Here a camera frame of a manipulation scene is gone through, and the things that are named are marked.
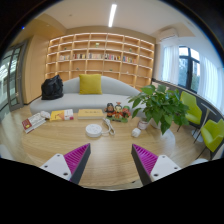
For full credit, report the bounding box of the white patterned packet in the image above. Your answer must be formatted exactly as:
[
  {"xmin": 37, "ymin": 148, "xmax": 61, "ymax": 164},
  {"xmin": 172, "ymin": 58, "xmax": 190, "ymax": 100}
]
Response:
[{"xmin": 39, "ymin": 110, "xmax": 51, "ymax": 120}]

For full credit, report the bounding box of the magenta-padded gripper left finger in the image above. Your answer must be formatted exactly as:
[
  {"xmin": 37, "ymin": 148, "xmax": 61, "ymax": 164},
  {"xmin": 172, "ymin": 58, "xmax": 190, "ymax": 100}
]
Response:
[{"xmin": 39, "ymin": 142, "xmax": 92, "ymax": 185}]

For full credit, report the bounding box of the three cartoon warriors figurine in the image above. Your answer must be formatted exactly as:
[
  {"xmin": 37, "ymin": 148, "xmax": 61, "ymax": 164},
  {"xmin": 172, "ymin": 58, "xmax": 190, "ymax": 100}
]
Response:
[{"xmin": 104, "ymin": 101, "xmax": 132, "ymax": 123}]

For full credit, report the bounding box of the black bag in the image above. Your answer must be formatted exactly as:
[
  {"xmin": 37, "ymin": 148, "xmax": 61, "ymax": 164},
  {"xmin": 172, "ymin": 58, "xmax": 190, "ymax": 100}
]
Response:
[{"xmin": 40, "ymin": 74, "xmax": 65, "ymax": 101}]

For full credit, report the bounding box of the light grey curved sofa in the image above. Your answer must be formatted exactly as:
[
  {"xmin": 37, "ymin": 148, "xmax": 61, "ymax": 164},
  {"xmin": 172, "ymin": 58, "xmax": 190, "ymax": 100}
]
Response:
[{"xmin": 29, "ymin": 75, "xmax": 148, "ymax": 116}]

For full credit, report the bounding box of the potted green leafy plant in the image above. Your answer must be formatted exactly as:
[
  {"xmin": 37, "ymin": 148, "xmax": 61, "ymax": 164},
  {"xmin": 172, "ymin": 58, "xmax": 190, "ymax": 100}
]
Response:
[{"xmin": 127, "ymin": 84, "xmax": 190, "ymax": 136}]

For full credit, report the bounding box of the yellow cushion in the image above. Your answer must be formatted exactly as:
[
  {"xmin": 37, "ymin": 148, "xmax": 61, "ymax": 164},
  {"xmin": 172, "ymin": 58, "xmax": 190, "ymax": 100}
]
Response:
[{"xmin": 78, "ymin": 73, "xmax": 103, "ymax": 95}]

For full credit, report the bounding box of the white sheer curtain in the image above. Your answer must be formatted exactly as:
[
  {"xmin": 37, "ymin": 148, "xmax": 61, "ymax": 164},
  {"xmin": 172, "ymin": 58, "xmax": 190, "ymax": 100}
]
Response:
[
  {"xmin": 198, "ymin": 54, "xmax": 224, "ymax": 112},
  {"xmin": 162, "ymin": 44, "xmax": 181, "ymax": 84}
]

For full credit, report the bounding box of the red and white booklet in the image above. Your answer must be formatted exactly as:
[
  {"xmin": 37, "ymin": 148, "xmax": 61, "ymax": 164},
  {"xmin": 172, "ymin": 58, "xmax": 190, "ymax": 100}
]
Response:
[{"xmin": 21, "ymin": 112, "xmax": 47, "ymax": 134}]

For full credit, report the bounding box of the large yellow book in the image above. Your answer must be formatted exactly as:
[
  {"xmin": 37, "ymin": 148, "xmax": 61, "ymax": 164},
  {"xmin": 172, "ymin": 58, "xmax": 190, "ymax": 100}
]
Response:
[{"xmin": 77, "ymin": 108, "xmax": 106, "ymax": 120}]

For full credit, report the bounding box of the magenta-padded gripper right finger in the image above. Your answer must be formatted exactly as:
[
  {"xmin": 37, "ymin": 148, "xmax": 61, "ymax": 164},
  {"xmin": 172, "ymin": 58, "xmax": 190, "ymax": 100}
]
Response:
[{"xmin": 130, "ymin": 143, "xmax": 183, "ymax": 187}]

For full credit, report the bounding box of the wooden wall shelf unit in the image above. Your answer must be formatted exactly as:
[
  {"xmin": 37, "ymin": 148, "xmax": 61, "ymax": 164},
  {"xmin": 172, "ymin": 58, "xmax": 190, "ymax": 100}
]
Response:
[{"xmin": 44, "ymin": 32, "xmax": 156, "ymax": 89}]

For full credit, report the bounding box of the lime green chair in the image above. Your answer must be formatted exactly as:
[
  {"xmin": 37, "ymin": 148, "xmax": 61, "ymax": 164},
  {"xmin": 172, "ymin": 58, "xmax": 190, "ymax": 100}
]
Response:
[
  {"xmin": 176, "ymin": 90, "xmax": 204, "ymax": 133},
  {"xmin": 196, "ymin": 118, "xmax": 224, "ymax": 161}
]

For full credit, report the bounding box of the white cube charger gold rim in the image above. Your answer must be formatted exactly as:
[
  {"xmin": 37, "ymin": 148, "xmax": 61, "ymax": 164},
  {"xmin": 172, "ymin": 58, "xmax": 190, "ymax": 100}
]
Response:
[{"xmin": 131, "ymin": 127, "xmax": 142, "ymax": 138}]

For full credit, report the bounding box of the yellow and white book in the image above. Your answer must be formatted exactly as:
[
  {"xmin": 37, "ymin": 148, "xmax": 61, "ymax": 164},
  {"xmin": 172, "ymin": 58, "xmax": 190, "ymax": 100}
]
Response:
[{"xmin": 49, "ymin": 108, "xmax": 75, "ymax": 122}]

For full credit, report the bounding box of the long ceiling light strip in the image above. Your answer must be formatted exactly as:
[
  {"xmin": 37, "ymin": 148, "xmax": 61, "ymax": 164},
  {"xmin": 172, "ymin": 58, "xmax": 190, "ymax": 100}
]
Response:
[{"xmin": 107, "ymin": 3, "xmax": 118, "ymax": 28}]

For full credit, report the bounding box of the white wall air conditioner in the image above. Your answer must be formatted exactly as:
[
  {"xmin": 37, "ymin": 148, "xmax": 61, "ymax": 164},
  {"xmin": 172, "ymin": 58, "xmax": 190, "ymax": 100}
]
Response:
[{"xmin": 158, "ymin": 27, "xmax": 179, "ymax": 42}]

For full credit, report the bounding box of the white power cable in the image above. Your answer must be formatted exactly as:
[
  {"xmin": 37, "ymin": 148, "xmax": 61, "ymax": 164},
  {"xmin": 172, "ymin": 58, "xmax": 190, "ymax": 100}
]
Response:
[{"xmin": 100, "ymin": 117, "xmax": 116, "ymax": 136}]

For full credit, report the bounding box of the grey framed glass door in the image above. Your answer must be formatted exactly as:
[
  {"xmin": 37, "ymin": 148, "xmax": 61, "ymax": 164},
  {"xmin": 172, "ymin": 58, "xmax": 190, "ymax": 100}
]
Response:
[{"xmin": 0, "ymin": 41, "xmax": 28, "ymax": 113}]

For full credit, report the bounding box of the round white power strip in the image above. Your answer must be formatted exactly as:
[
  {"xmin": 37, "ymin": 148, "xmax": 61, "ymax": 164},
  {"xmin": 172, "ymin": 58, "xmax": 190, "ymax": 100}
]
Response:
[{"xmin": 85, "ymin": 123, "xmax": 103, "ymax": 138}]

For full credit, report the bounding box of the dark framed window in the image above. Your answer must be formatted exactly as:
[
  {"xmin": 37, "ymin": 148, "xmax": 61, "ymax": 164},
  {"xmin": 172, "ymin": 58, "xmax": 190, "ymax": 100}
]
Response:
[{"xmin": 178, "ymin": 46, "xmax": 202, "ymax": 94}]

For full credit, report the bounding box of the pink and white jar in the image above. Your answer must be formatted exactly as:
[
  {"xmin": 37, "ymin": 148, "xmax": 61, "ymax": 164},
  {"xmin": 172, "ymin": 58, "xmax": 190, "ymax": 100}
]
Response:
[{"xmin": 137, "ymin": 118, "xmax": 150, "ymax": 131}]

